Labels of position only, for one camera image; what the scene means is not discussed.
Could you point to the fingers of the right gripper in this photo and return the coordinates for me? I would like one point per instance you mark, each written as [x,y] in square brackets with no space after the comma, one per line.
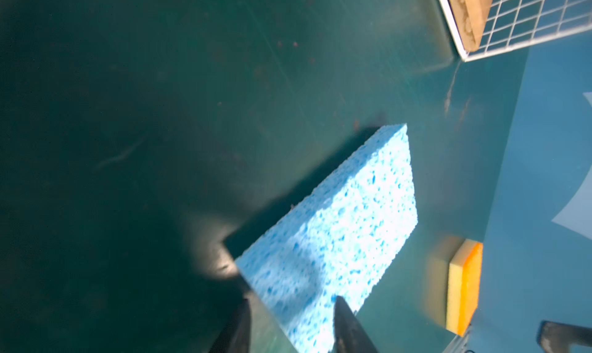
[554,337]

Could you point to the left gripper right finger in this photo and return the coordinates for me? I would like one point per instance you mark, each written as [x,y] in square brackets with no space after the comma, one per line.
[350,337]

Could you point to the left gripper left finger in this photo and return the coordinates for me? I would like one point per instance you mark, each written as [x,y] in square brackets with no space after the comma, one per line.
[235,337]

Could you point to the blue sponge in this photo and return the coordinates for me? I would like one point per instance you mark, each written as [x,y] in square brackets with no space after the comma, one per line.
[338,242]

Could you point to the orange sponge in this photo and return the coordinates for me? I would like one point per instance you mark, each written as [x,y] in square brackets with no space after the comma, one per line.
[463,286]

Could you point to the white wire wooden shelf rack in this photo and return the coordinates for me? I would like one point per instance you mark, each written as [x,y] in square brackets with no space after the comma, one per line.
[485,28]

